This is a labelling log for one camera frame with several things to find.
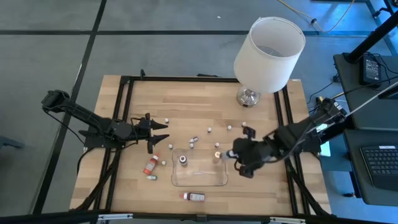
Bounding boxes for black computer desk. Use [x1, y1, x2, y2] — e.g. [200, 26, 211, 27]
[333, 52, 398, 207]

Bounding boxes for orange food coloring bottle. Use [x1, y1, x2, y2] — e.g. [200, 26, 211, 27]
[142, 153, 160, 175]

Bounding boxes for black power adapter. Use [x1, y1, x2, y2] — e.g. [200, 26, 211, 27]
[360, 54, 382, 86]

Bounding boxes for orange floor cable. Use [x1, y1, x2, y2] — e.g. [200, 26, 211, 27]
[276, 0, 357, 34]

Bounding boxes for black computer keyboard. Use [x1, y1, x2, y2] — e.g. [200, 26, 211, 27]
[359, 144, 398, 190]

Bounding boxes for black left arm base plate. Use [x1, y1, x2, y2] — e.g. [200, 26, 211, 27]
[79, 124, 128, 149]

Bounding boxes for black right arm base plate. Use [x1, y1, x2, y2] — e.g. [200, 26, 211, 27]
[278, 126, 322, 154]

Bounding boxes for large red food coloring bottle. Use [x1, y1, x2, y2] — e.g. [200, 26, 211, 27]
[178, 192, 206, 203]

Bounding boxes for black slanted pole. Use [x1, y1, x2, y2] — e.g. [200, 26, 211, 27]
[345, 12, 398, 63]

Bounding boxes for clear plastic bin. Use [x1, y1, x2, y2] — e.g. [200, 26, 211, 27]
[170, 147, 229, 187]

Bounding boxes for black aluminium table frame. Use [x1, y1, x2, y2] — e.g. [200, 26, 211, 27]
[70, 68, 336, 218]

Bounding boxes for black beam with silver brackets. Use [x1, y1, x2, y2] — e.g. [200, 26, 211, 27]
[0, 208, 398, 224]

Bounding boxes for white slanted rod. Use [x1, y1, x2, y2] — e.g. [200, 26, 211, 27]
[345, 81, 398, 116]

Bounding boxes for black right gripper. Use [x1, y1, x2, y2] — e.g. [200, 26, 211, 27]
[222, 126, 274, 179]

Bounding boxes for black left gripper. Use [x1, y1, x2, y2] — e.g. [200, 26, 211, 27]
[133, 113, 170, 154]

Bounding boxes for white shade table lamp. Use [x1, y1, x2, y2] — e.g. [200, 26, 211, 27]
[233, 16, 307, 108]

